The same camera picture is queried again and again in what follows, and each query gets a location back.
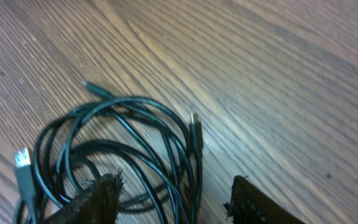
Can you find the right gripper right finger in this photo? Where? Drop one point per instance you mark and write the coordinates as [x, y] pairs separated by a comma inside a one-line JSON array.
[[250, 205]]

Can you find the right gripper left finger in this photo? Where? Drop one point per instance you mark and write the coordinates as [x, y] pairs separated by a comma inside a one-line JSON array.
[[97, 204]]

